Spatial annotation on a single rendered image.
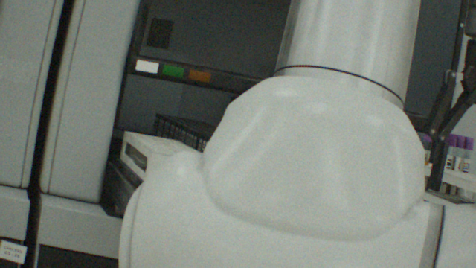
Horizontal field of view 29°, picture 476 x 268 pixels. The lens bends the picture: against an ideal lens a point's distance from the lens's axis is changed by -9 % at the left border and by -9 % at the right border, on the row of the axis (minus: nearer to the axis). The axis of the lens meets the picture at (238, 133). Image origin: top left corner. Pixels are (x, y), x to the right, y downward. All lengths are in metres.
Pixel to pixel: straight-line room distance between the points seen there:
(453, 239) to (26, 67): 1.10
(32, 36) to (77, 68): 0.10
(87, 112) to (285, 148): 1.01
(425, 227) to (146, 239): 0.19
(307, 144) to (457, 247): 0.12
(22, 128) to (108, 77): 0.17
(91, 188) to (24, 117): 0.17
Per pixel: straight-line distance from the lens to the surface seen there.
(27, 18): 1.61
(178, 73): 1.61
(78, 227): 1.56
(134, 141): 1.56
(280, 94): 0.65
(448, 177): 1.32
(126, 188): 1.47
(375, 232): 0.62
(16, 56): 1.61
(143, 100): 2.24
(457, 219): 0.64
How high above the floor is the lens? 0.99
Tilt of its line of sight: 3 degrees down
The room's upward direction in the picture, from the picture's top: 11 degrees clockwise
